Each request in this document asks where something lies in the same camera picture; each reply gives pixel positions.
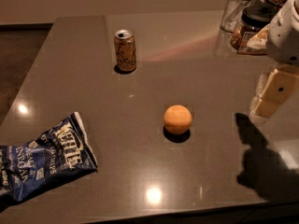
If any blue kettle chip bag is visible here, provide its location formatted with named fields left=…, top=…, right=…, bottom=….
left=0, top=112, right=97, bottom=203

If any clear glass cup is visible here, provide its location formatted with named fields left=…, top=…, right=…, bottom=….
left=221, top=0, right=255, bottom=33

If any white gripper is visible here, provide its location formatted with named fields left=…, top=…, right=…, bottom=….
left=250, top=0, right=299, bottom=118

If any orange fruit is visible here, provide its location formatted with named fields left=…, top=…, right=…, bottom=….
left=164, top=105, right=192, bottom=135

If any gold soda can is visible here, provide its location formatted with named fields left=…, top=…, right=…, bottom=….
left=114, top=29, right=136, bottom=73

